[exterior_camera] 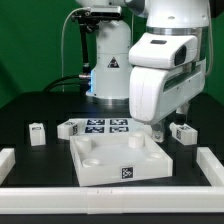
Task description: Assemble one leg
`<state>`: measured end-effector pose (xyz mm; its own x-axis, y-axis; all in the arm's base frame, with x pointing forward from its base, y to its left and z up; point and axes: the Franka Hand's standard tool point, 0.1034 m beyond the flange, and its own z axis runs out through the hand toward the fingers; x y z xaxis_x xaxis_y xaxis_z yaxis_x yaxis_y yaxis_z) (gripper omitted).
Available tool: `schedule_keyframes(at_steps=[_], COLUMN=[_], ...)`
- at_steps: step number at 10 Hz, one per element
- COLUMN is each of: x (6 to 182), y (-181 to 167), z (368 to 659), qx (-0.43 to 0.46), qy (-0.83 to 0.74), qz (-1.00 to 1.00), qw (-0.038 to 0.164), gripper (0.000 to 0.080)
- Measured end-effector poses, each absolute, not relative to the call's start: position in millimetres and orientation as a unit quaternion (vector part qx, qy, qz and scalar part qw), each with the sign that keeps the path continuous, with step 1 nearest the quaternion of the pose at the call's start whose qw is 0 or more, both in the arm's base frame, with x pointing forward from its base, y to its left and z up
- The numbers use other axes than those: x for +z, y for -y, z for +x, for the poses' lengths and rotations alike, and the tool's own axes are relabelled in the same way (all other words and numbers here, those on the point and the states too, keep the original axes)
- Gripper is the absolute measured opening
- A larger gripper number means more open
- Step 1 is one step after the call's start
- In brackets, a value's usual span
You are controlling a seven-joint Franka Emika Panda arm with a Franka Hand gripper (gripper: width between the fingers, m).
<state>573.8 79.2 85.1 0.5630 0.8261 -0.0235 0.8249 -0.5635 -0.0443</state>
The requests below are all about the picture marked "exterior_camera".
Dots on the black camera on mount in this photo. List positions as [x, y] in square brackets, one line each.
[98, 13]

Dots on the white U-shaped fence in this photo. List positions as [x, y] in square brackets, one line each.
[120, 200]

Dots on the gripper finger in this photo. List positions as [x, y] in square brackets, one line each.
[158, 132]
[181, 114]

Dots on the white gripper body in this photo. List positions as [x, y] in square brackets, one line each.
[156, 93]

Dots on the black camera stand pole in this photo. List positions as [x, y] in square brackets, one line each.
[86, 65]

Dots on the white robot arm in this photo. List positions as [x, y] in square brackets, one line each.
[110, 78]

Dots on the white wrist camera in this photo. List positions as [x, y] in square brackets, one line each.
[163, 51]

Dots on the fiducial marker sheet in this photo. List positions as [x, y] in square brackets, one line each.
[104, 125]

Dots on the white square table top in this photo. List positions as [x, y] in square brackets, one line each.
[120, 157]

